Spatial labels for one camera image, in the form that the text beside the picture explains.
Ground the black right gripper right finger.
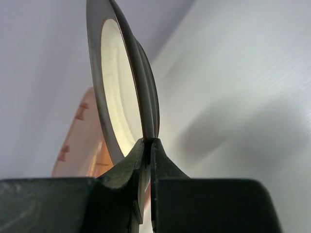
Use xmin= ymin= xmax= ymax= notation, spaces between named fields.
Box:
xmin=150 ymin=138 xmax=190 ymax=233

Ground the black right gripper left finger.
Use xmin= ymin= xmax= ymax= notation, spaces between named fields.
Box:
xmin=99 ymin=139 xmax=145 ymax=233

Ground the dark rimmed metal plate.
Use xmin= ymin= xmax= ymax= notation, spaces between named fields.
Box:
xmin=86 ymin=0 xmax=160 ymax=164

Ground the pink translucent plastic bin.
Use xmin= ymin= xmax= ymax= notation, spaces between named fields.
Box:
xmin=52 ymin=87 xmax=114 ymax=178

